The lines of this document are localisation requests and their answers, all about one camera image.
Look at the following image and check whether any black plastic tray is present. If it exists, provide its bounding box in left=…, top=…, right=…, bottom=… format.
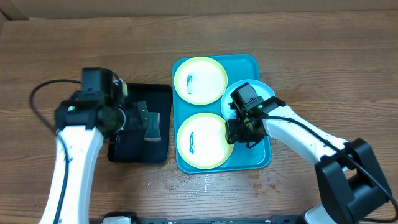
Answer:
left=107, top=83, right=172, bottom=164

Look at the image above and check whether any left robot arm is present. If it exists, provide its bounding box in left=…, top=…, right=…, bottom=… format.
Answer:
left=40, top=100, right=149, bottom=223

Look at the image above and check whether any yellow-rimmed plate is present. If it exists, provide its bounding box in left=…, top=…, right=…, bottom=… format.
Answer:
left=174, top=57, right=228, bottom=105
left=176, top=113, right=234, bottom=169

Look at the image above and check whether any light blue plate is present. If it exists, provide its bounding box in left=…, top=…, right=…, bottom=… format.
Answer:
left=221, top=79, right=275, bottom=120

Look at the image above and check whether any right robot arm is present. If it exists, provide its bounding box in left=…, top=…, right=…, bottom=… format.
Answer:
left=221, top=96, right=397, bottom=223

